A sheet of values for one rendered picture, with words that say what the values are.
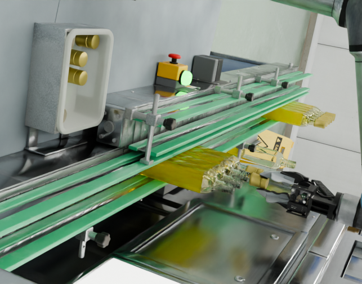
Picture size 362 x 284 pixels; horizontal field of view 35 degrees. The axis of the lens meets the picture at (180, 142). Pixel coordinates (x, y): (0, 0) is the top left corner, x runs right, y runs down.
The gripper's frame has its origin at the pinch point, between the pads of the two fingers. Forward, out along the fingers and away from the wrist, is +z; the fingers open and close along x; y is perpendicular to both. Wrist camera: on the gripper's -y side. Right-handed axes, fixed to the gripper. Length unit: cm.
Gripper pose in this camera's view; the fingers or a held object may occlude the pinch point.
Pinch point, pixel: (263, 182)
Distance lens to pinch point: 151.0
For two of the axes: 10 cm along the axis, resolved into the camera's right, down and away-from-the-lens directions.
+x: -1.6, 9.5, 2.6
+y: -4.1, 1.7, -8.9
